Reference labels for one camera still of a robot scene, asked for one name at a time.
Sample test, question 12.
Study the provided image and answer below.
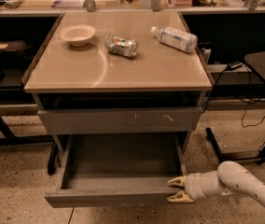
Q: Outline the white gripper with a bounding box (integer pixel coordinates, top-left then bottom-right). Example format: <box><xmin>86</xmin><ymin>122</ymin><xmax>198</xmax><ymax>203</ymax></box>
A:
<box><xmin>167</xmin><ymin>171</ymin><xmax>229</xmax><ymax>203</ymax></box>

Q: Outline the grey drawer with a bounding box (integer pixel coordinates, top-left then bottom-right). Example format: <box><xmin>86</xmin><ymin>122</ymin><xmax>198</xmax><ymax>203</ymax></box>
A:
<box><xmin>38</xmin><ymin>106</ymin><xmax>201</xmax><ymax>134</ymax></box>
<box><xmin>45</xmin><ymin>133</ymin><xmax>186</xmax><ymax>208</ymax></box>

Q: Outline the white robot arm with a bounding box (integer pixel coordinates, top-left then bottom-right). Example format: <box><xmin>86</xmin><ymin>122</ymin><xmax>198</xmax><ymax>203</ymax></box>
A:
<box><xmin>167</xmin><ymin>161</ymin><xmax>265</xmax><ymax>207</ymax></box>

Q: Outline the grey top drawer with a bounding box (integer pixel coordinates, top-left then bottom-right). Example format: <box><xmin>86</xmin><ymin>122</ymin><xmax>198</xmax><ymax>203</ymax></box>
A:
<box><xmin>38</xmin><ymin>106</ymin><xmax>201</xmax><ymax>134</ymax></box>

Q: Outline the grey drawer cabinet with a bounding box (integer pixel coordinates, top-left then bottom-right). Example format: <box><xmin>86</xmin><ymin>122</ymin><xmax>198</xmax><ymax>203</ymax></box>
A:
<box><xmin>21</xmin><ymin>10</ymin><xmax>215</xmax><ymax>154</ymax></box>

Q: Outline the black floor stand leg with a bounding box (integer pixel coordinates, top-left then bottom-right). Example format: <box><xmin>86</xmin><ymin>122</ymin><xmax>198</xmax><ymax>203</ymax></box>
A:
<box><xmin>205</xmin><ymin>128</ymin><xmax>225</xmax><ymax>162</ymax></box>

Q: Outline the black table leg left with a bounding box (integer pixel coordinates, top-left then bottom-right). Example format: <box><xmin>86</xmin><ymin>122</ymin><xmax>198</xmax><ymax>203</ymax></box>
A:
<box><xmin>47</xmin><ymin>143</ymin><xmax>58</xmax><ymax>175</ymax></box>

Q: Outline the black power adapter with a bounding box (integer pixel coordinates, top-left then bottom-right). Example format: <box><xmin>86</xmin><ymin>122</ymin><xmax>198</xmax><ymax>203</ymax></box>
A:
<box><xmin>227</xmin><ymin>61</ymin><xmax>243</xmax><ymax>71</ymax></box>

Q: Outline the clear plastic water bottle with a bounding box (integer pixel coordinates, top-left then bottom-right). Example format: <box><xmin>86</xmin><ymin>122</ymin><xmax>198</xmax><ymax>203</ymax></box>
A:
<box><xmin>150</xmin><ymin>26</ymin><xmax>198</xmax><ymax>53</ymax></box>

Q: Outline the crushed silver soda can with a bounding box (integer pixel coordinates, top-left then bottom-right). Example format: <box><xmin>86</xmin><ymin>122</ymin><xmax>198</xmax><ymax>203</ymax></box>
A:
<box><xmin>105</xmin><ymin>35</ymin><xmax>138</xmax><ymax>58</ymax></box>

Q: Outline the white paper bowl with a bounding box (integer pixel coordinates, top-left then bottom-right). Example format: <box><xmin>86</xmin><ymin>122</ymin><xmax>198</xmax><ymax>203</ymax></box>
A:
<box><xmin>60</xmin><ymin>24</ymin><xmax>96</xmax><ymax>47</ymax></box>

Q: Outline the black floor cable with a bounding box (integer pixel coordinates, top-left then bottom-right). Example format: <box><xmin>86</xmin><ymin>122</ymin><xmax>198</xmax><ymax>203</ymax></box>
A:
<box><xmin>66</xmin><ymin>206</ymin><xmax>75</xmax><ymax>224</ymax></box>

